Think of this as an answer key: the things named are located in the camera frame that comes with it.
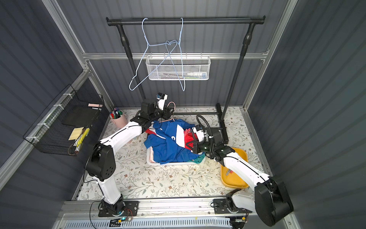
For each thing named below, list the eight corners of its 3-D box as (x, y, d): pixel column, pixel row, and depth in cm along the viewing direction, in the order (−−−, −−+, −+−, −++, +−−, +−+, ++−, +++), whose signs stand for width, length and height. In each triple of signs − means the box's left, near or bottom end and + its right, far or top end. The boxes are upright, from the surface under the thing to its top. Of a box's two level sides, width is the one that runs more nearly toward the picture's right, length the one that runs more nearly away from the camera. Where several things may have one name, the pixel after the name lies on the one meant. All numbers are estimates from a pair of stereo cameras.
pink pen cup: (115, 128, 109) (108, 117, 99) (119, 119, 116) (112, 107, 105) (125, 128, 109) (119, 117, 99) (129, 119, 116) (123, 107, 105)
